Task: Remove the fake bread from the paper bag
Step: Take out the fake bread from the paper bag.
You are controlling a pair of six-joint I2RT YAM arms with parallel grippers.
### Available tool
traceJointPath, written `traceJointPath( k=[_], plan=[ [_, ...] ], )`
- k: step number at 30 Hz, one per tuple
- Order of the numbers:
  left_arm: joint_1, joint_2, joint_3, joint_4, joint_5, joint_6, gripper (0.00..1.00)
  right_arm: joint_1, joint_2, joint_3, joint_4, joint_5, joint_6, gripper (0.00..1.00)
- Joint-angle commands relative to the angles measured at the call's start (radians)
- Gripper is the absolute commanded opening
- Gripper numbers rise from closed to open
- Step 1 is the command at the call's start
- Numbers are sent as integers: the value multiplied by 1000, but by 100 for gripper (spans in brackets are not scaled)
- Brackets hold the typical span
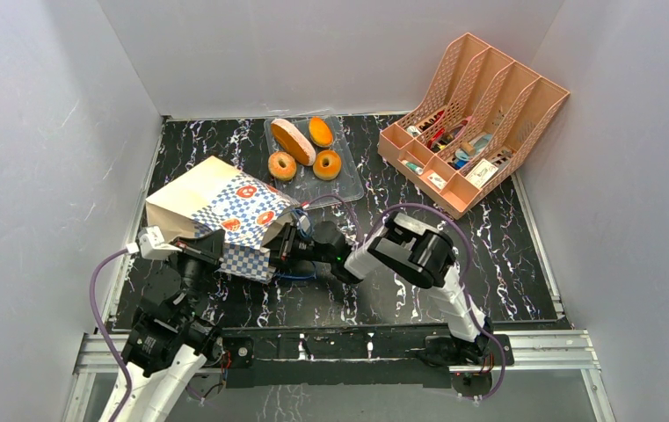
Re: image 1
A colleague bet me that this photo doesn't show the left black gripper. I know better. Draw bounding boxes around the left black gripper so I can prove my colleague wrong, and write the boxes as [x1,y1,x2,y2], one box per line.
[164,227,227,320]

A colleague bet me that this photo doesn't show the brown checkered paper bag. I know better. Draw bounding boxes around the brown checkered paper bag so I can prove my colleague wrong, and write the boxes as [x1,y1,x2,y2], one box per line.
[145,156,299,284]

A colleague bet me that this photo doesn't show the sugared orange fake donut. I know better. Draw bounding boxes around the sugared orange fake donut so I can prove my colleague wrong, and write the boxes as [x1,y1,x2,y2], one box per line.
[267,151,297,182]

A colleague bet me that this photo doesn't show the pink sugared bread slice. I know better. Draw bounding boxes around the pink sugared bread slice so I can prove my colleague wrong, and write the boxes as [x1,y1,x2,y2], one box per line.
[271,118,316,167]

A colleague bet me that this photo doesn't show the round orange fake bun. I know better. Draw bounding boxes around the round orange fake bun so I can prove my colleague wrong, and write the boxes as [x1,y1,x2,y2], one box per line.
[309,117,334,149]

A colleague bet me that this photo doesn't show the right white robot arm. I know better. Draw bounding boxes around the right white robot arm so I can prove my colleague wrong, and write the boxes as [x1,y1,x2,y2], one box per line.
[263,212,491,364]

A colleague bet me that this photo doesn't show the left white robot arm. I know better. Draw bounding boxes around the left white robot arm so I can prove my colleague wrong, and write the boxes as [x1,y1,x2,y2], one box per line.
[89,226,225,421]

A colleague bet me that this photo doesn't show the clear plastic tray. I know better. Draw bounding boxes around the clear plastic tray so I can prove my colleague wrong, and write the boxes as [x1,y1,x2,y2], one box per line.
[264,115,364,208]

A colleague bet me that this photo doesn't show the stationery items in rack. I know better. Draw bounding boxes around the stationery items in rack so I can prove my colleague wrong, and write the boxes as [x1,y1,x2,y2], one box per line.
[406,108,514,183]

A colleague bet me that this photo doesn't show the pink file organizer rack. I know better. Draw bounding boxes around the pink file organizer rack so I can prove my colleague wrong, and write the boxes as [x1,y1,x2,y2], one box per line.
[378,33,570,218]

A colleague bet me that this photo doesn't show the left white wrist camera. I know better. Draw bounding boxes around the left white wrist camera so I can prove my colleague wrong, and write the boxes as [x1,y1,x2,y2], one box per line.
[126,226,181,261]

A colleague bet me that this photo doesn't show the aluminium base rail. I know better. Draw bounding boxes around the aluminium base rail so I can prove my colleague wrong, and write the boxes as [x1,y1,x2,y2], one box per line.
[63,329,617,422]

